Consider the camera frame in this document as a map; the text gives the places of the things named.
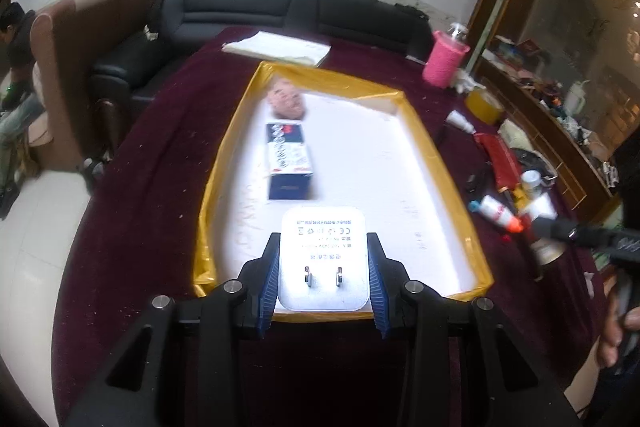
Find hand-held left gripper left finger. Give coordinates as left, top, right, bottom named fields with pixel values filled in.
left=65, top=232, right=282, bottom=427

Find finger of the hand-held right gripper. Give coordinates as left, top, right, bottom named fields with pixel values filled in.
left=531, top=214, right=598, bottom=245

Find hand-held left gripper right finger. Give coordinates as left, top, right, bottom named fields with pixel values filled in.
left=366, top=232, right=583, bottom=427

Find white tube with orange cap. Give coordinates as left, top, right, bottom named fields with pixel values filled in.
left=469, top=196, right=527, bottom=234

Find white power adapter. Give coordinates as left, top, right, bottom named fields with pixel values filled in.
left=277, top=206, right=373, bottom=313

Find white tray with yellow edge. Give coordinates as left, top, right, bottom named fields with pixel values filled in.
left=192, top=61, right=496, bottom=323

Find person's right hand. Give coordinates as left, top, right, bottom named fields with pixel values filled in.
left=564, top=304, right=640, bottom=414

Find white and brown bottle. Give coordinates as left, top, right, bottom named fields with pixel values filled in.
left=527, top=197, right=567, bottom=265

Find small white jar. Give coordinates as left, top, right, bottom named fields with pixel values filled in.
left=520, top=170, right=542, bottom=198

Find red foil packet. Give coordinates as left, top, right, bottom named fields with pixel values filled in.
left=472, top=133, right=523, bottom=192

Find small black clip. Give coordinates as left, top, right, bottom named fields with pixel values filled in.
left=466, top=166, right=497, bottom=194

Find white folded cloth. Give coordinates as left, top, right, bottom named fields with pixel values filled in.
left=499, top=119, right=532, bottom=152

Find blue and white carton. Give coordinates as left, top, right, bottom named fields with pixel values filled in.
left=263, top=121, right=317, bottom=201

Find yellow tape roll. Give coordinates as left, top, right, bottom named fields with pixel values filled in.
left=465, top=86, right=505, bottom=126

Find small white squeeze bottle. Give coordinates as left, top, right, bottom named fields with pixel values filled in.
left=446, top=110, right=476, bottom=135

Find maroon tablecloth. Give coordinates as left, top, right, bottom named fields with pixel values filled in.
left=50, top=24, right=621, bottom=427

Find pink speckled lump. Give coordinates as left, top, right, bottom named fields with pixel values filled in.
left=267, top=77, right=307, bottom=122

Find wooden glass cabinet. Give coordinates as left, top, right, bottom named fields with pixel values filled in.
left=465, top=0, right=640, bottom=223

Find bottle in pink knitted sleeve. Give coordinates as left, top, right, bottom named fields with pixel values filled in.
left=422, top=22, right=472, bottom=88

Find white paper sheet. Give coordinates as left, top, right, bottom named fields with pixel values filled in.
left=221, top=32, right=332, bottom=68

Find black leather sofa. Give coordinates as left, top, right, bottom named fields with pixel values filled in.
left=90, top=0, right=435, bottom=118

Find brown armchair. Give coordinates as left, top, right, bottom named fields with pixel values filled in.
left=29, top=0, right=160, bottom=170

